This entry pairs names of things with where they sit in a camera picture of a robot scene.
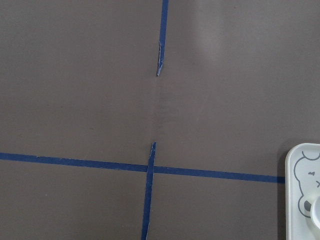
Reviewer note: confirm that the pale green bear tray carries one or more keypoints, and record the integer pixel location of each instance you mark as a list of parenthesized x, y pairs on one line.
[(302, 192)]

